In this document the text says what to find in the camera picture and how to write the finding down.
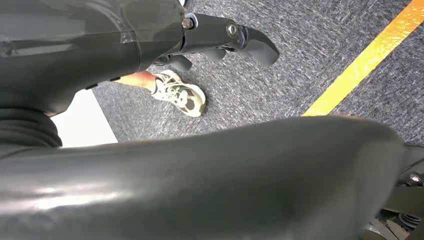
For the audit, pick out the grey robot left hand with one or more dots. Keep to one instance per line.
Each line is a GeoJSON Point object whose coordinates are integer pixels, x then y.
{"type": "Point", "coordinates": [66, 49]}

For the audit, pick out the person's lower leg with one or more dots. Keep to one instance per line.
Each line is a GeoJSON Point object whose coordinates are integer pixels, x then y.
{"type": "Point", "coordinates": [139, 79]}

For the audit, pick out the ribbed grey left arm sleeve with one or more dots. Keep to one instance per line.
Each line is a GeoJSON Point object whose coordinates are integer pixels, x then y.
{"type": "Point", "coordinates": [23, 130]}

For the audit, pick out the white patterned sneaker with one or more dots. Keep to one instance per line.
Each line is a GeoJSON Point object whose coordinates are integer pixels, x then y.
{"type": "Point", "coordinates": [180, 94]}

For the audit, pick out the yellow floor tape strip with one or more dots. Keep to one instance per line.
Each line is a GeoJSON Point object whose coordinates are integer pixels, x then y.
{"type": "Point", "coordinates": [364, 61]}

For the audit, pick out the dark robot leg joint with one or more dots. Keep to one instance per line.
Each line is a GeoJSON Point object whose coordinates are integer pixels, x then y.
{"type": "Point", "coordinates": [409, 198]}

